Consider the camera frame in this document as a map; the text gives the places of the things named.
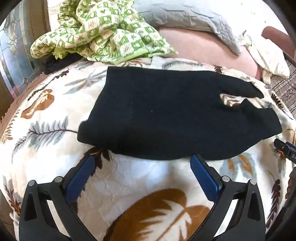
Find pink bed sheet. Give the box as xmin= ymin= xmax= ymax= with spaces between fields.
xmin=158 ymin=27 xmax=264 ymax=80

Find green patterned quilt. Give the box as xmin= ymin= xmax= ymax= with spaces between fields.
xmin=30 ymin=0 xmax=178 ymax=65

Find stained glass window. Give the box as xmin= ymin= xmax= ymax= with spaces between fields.
xmin=0 ymin=5 xmax=50 ymax=98

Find black pants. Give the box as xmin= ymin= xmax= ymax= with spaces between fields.
xmin=77 ymin=66 xmax=283 ymax=161

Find leaf-print fleece blanket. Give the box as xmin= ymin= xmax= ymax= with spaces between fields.
xmin=0 ymin=57 xmax=296 ymax=241

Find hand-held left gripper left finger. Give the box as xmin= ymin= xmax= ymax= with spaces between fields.
xmin=20 ymin=154 xmax=96 ymax=241

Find striped bed cover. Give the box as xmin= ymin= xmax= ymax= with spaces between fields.
xmin=270 ymin=60 xmax=296 ymax=109

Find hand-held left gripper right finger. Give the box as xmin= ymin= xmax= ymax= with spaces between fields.
xmin=185 ymin=153 xmax=265 ymax=241

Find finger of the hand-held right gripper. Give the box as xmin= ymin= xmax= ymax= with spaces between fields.
xmin=274 ymin=138 xmax=296 ymax=164

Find brown headboard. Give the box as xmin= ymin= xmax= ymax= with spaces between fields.
xmin=261 ymin=26 xmax=290 ymax=44

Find cream floral cloth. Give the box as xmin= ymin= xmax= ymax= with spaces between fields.
xmin=238 ymin=31 xmax=290 ymax=84

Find grey pillow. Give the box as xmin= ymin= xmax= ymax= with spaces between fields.
xmin=133 ymin=0 xmax=243 ymax=55

